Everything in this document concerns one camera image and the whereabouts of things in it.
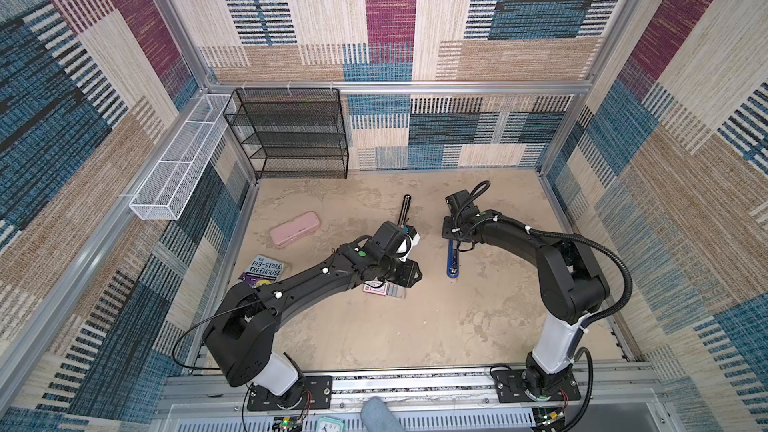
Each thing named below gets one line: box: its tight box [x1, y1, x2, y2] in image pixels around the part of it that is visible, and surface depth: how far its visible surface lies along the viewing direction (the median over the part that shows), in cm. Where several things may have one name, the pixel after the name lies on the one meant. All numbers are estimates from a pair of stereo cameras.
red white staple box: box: [363, 280, 388, 297], surface depth 73 cm
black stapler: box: [397, 194, 412, 228], surface depth 110 cm
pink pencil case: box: [270, 211, 322, 248], surface depth 104 cm
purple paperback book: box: [238, 254, 285, 289], surface depth 94 cm
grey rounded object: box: [360, 396, 406, 432], surface depth 70 cm
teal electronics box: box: [315, 416, 345, 432], surface depth 69 cm
